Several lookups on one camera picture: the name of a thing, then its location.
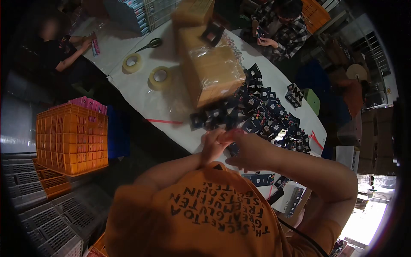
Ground orange crate with pink packets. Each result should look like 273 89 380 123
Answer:
35 96 109 177

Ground person's left fingers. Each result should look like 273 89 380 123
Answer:
202 128 229 149

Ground orange plastic crate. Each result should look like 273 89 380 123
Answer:
300 0 331 35

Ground long dark card strip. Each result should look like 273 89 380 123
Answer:
284 187 304 218

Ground low orange plastic crates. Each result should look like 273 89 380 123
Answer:
32 159 73 200

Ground large taped cardboard box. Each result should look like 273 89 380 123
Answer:
176 25 246 109

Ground black card with square window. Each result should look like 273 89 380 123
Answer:
201 20 225 48

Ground person's right hand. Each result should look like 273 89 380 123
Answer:
218 128 275 173

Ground pink packet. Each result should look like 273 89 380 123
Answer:
91 31 101 58

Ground dark blue card with hanger hole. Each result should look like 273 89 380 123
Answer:
241 173 276 187

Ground person's right fingers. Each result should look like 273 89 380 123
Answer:
225 156 257 173

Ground black scissors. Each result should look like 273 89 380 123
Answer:
135 37 162 53

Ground pile of dark blue cards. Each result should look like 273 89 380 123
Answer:
189 63 313 158

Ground clear packing tape roll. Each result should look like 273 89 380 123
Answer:
122 53 143 75
148 66 172 91

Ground stack of grey plastic crates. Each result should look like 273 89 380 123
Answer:
1 154 113 257

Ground plain cardboard box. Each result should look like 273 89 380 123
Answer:
171 0 216 28

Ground small stack of dark cards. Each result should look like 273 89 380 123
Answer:
285 83 304 109

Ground stack of blue grey packets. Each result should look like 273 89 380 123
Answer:
103 0 151 36

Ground person's left hand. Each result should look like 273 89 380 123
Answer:
200 128 232 167

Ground black flat card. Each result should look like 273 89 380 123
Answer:
267 188 286 206

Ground person's body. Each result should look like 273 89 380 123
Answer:
103 161 342 257

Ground green stool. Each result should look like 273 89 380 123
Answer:
302 88 321 117

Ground stack of cartons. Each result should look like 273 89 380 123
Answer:
357 106 399 176

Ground red plastic strip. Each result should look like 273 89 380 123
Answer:
309 130 324 150
146 118 183 125

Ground white table cover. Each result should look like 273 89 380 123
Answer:
69 18 328 214

